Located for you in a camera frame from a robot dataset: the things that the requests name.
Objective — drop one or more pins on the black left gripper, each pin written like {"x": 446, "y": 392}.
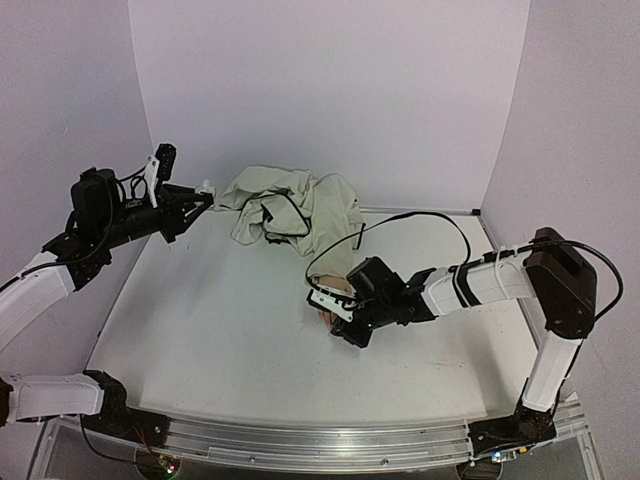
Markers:
{"x": 172, "y": 208}

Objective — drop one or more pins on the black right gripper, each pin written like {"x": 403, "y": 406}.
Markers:
{"x": 361, "y": 323}

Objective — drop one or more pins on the white nail polish bottle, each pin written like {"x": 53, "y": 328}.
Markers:
{"x": 205, "y": 188}

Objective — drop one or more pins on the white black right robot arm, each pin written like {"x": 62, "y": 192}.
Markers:
{"x": 548, "y": 270}

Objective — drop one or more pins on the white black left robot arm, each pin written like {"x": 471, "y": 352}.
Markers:
{"x": 102, "y": 219}

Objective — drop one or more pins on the mannequin hand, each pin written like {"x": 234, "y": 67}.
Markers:
{"x": 338, "y": 283}

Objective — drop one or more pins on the beige zip jacket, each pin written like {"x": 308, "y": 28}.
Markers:
{"x": 319, "y": 218}

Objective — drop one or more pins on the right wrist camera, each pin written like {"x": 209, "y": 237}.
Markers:
{"x": 333, "y": 301}

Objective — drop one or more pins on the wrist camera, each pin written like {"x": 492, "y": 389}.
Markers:
{"x": 158, "y": 170}
{"x": 333, "y": 301}

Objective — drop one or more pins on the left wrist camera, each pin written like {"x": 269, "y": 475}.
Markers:
{"x": 158, "y": 170}

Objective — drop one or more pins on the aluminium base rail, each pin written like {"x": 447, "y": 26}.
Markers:
{"x": 333, "y": 449}

